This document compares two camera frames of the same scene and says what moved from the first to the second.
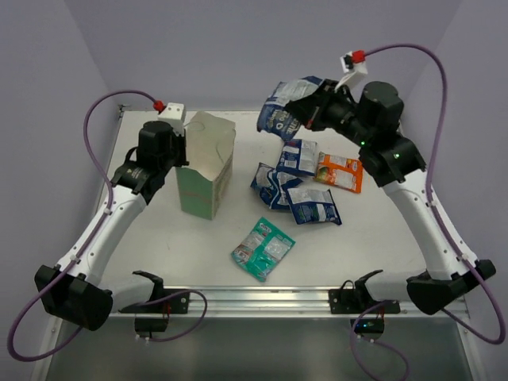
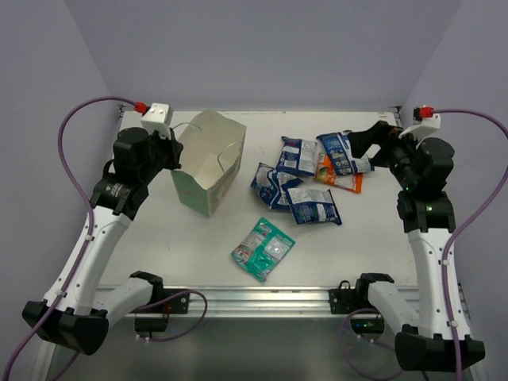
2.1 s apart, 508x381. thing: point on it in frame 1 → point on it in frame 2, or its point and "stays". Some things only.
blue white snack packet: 275,117 → 339,148
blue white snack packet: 298,156 stays
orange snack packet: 341,172 stays
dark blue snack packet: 313,205 stays
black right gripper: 308,109 → 362,141
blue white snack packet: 273,186 stays
